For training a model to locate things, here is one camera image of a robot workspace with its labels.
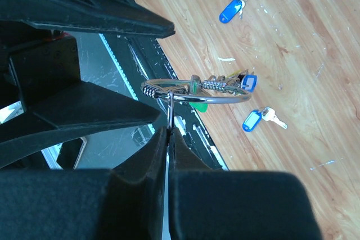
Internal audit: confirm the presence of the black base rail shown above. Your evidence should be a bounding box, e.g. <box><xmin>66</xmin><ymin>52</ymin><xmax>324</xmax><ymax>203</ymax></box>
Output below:
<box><xmin>100</xmin><ymin>34</ymin><xmax>228</xmax><ymax>170</ymax></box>

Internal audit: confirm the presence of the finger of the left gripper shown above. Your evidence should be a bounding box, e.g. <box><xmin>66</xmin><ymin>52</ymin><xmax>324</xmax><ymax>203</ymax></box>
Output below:
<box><xmin>1</xmin><ymin>82</ymin><xmax>160</xmax><ymax>167</ymax></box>
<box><xmin>1</xmin><ymin>0</ymin><xmax>175</xmax><ymax>38</ymax></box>

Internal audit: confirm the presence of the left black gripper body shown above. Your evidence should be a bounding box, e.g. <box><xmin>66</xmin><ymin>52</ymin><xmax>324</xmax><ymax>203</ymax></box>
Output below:
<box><xmin>0</xmin><ymin>0</ymin><xmax>136</xmax><ymax>111</ymax></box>

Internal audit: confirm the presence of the large keyring with tagged keys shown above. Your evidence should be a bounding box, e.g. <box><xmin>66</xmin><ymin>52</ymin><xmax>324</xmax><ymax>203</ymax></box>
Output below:
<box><xmin>140</xmin><ymin>67</ymin><xmax>258</xmax><ymax>137</ymax></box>

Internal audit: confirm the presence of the key with dark blue tag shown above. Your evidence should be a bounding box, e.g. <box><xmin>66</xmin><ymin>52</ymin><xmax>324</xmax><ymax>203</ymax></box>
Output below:
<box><xmin>219</xmin><ymin>0</ymin><xmax>248</xmax><ymax>24</ymax></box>

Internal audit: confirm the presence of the key with light blue tag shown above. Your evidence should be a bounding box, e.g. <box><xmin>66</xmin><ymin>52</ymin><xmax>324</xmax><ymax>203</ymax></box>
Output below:
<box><xmin>242</xmin><ymin>107</ymin><xmax>287</xmax><ymax>132</ymax></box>

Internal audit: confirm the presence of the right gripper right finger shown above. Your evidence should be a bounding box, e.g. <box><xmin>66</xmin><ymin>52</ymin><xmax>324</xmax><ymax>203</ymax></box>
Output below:
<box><xmin>168</xmin><ymin>130</ymin><xmax>322</xmax><ymax>239</ymax></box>

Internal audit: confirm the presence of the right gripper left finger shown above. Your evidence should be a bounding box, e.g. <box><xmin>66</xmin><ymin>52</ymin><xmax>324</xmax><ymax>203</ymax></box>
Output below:
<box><xmin>1</xmin><ymin>128</ymin><xmax>167</xmax><ymax>239</ymax></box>

